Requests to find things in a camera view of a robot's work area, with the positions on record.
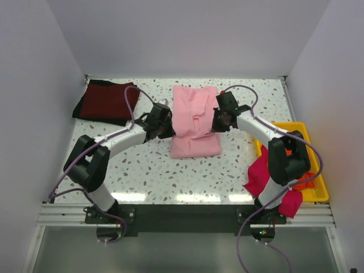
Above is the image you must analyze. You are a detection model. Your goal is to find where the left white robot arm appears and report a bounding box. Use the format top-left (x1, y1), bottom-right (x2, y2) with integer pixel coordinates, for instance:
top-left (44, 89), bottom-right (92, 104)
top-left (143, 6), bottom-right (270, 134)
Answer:
top-left (63, 103), bottom-right (175, 223)

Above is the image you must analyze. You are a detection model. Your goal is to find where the folded dark red t shirt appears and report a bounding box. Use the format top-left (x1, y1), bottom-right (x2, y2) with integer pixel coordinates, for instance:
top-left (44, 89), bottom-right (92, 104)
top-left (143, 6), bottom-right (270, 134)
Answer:
top-left (80, 82), bottom-right (141, 121)

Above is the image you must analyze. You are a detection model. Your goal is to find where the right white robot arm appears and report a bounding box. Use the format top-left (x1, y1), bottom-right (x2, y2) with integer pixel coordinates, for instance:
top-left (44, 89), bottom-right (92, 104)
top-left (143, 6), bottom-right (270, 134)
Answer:
top-left (212, 92), bottom-right (311, 224)

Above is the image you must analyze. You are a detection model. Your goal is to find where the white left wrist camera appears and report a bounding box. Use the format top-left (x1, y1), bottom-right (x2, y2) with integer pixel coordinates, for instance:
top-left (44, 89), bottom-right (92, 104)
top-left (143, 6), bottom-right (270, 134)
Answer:
top-left (158, 98), bottom-right (169, 106)

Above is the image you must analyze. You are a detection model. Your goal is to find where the orange t shirt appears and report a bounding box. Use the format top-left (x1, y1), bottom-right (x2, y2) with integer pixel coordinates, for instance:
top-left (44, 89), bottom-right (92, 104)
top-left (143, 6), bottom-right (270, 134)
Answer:
top-left (285, 147), bottom-right (317, 192)

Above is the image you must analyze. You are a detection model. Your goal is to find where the yellow plastic bin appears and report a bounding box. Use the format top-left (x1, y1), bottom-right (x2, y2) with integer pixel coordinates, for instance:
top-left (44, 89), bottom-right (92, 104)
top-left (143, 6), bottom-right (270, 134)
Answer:
top-left (245, 122), bottom-right (329, 202)

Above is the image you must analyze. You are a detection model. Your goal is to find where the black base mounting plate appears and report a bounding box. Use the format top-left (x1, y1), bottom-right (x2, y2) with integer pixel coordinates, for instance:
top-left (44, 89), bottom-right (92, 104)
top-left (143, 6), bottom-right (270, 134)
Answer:
top-left (83, 204), bottom-right (287, 240)

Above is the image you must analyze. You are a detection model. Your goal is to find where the pink t shirt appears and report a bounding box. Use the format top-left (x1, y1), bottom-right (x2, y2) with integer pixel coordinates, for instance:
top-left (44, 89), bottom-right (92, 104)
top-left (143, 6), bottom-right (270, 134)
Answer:
top-left (171, 85), bottom-right (221, 159)

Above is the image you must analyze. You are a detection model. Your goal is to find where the folded black t shirt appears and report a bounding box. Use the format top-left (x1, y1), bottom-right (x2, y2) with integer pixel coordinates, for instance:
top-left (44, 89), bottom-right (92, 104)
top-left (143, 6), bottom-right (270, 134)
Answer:
top-left (71, 79), bottom-right (140, 127)

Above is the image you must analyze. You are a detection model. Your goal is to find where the magenta t shirt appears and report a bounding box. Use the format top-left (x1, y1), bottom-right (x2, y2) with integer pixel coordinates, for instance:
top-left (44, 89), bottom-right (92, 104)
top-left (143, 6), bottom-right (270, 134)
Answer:
top-left (244, 146), bottom-right (303, 218)

